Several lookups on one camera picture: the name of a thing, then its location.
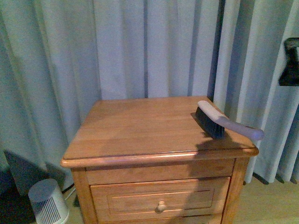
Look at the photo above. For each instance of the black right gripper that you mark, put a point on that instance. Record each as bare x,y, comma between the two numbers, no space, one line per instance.
290,75

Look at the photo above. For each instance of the beige hand brush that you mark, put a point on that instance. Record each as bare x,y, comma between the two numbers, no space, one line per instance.
215,123

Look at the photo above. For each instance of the wooden nightstand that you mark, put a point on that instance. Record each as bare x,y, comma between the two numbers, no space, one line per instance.
130,154

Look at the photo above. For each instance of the wooden drawer knob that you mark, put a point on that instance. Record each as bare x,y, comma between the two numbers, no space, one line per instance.
161,207

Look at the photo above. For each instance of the grey pleated curtain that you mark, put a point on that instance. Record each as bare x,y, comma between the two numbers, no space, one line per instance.
58,57

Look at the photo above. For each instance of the white cylindrical air purifier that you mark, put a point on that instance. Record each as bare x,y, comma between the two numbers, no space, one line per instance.
48,203

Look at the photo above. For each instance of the dark grey panel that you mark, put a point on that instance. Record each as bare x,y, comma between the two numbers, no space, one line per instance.
25,173

